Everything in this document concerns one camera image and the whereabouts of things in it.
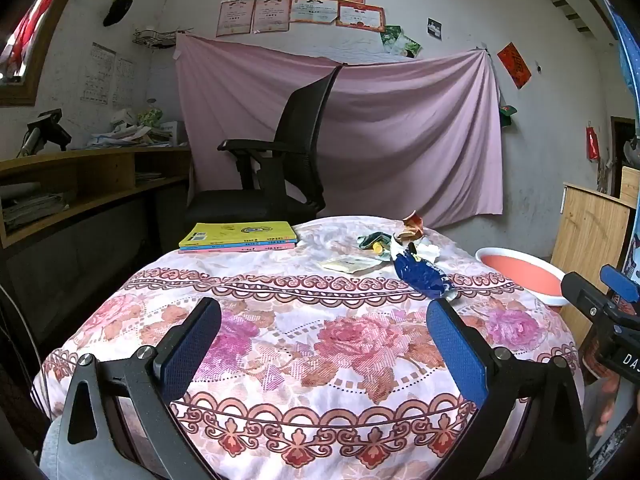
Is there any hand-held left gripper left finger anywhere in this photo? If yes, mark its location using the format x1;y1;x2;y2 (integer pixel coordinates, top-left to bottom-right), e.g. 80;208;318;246
52;297;223;480

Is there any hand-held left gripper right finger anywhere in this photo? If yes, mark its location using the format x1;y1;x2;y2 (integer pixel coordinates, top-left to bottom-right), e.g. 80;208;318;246
426;298;588;480

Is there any person's grey trouser leg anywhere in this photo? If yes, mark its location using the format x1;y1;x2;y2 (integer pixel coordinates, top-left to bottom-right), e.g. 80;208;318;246
39;412;68;480

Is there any pile of loose papers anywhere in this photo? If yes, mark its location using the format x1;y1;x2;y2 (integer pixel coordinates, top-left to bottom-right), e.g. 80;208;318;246
87;122;171;149

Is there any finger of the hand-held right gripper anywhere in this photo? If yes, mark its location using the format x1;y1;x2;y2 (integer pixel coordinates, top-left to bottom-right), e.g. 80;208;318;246
600;265;640;311
561;271;610;322

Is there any wooden desk shelf unit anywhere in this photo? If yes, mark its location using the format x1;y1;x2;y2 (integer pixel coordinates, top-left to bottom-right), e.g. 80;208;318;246
0;145;193;251

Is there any stack of newspapers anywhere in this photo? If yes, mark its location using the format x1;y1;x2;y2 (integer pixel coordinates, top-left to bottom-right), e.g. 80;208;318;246
0;192;71;233

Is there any floral printed blanket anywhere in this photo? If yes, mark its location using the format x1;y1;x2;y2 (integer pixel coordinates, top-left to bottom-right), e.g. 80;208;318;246
31;216;586;480

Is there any pink cloth sheet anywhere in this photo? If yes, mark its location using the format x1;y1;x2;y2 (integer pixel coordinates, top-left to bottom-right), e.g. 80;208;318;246
173;32;505;231

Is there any white cardboard box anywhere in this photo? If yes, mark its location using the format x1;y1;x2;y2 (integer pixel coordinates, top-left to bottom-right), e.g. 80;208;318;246
159;121;190;147

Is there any red wrapper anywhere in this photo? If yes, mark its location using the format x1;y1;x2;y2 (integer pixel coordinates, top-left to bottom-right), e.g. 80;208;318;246
395;211;426;242

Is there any person's right hand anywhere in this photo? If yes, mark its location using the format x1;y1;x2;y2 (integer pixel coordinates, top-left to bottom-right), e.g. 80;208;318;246
594;375;627;439

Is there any wooden window frame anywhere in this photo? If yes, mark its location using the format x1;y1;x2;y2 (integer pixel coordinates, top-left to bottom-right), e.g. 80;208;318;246
0;0;93;107

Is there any white paper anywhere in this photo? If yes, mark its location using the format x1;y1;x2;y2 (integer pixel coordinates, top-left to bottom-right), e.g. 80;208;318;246
390;237;441;263

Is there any green wrapper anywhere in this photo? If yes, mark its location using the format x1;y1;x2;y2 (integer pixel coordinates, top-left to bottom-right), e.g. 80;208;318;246
357;231;393;252

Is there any black office chair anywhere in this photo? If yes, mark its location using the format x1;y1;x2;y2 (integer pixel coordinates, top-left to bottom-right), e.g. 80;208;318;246
186;63;346;233

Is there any green flower photo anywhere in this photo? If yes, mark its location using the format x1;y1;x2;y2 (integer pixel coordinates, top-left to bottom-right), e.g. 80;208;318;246
380;25;405;53
392;35;422;58

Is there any black cap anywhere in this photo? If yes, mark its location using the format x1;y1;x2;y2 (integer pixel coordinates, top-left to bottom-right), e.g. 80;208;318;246
103;0;134;27

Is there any blue snack wrapper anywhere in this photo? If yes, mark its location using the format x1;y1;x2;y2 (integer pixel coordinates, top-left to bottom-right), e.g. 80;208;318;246
391;242;460;301

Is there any red cloth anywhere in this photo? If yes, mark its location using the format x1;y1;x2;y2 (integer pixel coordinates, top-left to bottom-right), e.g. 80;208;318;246
5;0;71;78

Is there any wire wall rack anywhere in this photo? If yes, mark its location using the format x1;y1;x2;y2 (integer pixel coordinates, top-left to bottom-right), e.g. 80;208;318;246
132;29;188;51

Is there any red paper poster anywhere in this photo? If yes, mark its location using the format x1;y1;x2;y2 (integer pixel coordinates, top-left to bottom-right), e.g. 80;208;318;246
497;42;532;90

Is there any small wooden board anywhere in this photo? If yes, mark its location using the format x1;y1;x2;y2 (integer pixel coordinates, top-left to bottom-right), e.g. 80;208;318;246
620;165;640;206

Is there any dark door frame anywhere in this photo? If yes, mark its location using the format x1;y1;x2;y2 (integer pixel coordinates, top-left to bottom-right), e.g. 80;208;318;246
610;116;638;196

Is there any large wooden board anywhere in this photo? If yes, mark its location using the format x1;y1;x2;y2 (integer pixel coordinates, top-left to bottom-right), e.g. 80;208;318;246
550;182;638;346

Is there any white basin orange inside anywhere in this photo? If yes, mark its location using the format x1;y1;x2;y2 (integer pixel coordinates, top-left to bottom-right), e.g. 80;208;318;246
475;246;576;308

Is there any yellow book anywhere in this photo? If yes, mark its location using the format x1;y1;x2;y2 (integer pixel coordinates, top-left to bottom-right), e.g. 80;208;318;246
178;221;297;248

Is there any white sachet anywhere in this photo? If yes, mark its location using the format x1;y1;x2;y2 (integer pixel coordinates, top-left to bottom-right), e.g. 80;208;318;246
320;255;381;275

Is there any wall calendar sheet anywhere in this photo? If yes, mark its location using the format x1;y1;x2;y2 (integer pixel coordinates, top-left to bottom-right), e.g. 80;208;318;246
112;55;136;108
81;42;117;105

